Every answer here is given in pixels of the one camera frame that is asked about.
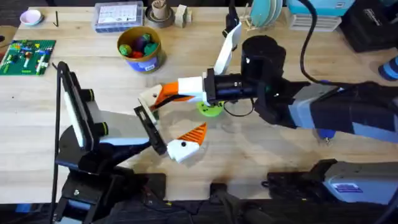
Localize white grille box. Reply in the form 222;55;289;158
287;14;343;32

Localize light blue box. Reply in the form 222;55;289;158
285;0;356;17

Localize black box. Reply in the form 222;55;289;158
340;0;398;53

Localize green board with blocks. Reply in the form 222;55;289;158
0;39;57;76

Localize thick black cable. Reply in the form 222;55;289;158
298;0;343;86

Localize green disc with holes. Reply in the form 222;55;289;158
196;101;224;118

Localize blue tape rolls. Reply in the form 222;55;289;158
377;55;398;82

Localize wooden blocks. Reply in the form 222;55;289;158
174;4;193;28

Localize wooden peg rack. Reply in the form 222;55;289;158
241;2;261;32

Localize clear plastic box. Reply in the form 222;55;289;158
92;1;144;34

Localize tub with toys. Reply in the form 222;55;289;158
117;26;167;75

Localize tape roll with cup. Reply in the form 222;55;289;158
145;0;175;29

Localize teal plates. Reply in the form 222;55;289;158
250;0;284;27

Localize pale pink bowl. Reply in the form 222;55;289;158
19;9;44;27

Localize blue electric screwdriver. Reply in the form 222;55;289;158
316;128;336;146

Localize orange ribbed wedge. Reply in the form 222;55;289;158
151;91;180;111

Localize thin black cable loop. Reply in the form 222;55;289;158
223;99;255;118

